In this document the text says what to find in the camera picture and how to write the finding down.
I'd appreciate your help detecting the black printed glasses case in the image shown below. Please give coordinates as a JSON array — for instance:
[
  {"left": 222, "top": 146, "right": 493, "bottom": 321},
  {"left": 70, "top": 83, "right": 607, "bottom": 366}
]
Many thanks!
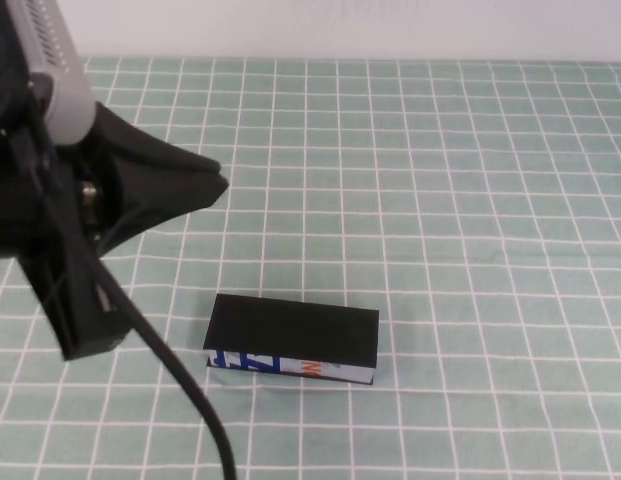
[{"left": 202, "top": 293, "right": 380, "bottom": 387}]

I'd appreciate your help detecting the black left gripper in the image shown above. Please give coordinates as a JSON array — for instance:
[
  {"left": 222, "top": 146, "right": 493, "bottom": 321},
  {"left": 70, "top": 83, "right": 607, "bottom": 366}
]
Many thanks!
[{"left": 0, "top": 0, "right": 230, "bottom": 362}]

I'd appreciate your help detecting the black left camera cable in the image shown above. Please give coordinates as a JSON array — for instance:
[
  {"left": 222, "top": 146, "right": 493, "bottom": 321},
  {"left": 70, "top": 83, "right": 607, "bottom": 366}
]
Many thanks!
[{"left": 37, "top": 114, "right": 239, "bottom": 480}]

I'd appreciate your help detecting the green white checked tablecloth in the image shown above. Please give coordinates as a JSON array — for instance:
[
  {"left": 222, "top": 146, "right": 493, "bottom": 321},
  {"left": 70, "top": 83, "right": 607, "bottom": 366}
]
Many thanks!
[{"left": 0, "top": 55, "right": 621, "bottom": 480}]

